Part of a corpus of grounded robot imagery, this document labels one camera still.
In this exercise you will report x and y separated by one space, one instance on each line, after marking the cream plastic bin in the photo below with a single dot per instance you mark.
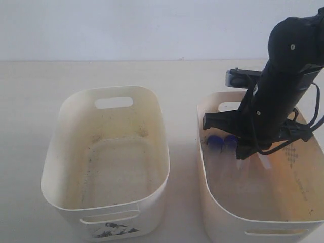
107 164
253 211

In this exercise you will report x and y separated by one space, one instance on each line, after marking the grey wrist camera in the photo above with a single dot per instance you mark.
241 78

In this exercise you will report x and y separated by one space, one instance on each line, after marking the orange cap tube labelled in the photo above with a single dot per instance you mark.
270 172

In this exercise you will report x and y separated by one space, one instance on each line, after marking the blue cap tube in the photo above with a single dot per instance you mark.
214 147
229 148

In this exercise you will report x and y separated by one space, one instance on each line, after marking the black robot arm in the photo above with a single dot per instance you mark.
295 51

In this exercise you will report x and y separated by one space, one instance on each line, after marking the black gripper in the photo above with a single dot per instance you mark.
267 114

